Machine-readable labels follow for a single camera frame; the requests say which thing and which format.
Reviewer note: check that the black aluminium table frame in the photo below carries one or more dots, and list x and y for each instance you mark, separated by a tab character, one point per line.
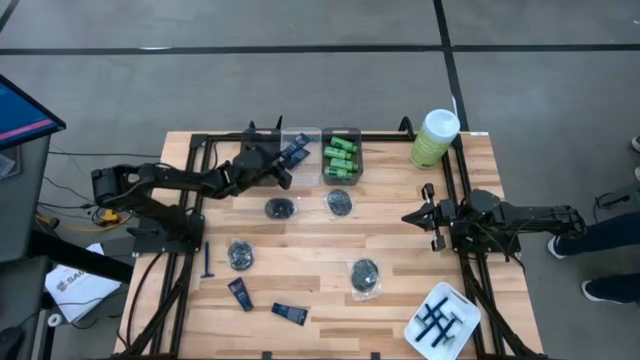
220	136

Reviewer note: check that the white paper sheet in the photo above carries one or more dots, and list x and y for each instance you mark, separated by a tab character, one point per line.
80	287

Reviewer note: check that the dark blue toiletry tube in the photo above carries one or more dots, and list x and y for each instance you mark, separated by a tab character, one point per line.
300	158
290	313
241	294
300	141

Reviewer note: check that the green travel bottle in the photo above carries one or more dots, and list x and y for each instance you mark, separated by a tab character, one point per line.
338	173
337	153
344	144
344	164

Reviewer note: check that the clear plastic storage bin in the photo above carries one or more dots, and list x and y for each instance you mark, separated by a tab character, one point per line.
306	177

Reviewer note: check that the black stand beam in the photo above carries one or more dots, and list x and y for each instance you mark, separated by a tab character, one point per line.
80	257

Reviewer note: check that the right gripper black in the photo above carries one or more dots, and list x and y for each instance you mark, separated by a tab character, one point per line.
442	212

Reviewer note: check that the white tape roll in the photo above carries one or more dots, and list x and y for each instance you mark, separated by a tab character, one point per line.
54	319

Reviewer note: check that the grey monitor cabinet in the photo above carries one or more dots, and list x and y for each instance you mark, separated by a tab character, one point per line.
25	200

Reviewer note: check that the blue screen operator monitor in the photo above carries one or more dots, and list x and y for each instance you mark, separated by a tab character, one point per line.
20	115

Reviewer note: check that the white plastic tray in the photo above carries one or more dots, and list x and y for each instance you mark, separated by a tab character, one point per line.
457	305

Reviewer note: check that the dark grey storage bin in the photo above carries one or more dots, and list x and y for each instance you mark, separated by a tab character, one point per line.
255	139

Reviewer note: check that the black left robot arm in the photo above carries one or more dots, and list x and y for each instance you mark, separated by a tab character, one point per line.
175	177

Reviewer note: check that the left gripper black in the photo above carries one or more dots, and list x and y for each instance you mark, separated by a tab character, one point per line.
281	175

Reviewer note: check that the green disinfecting wipes canister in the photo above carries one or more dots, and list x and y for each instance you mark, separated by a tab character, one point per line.
430	147

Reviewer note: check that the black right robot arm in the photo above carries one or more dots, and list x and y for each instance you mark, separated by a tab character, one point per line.
525	215

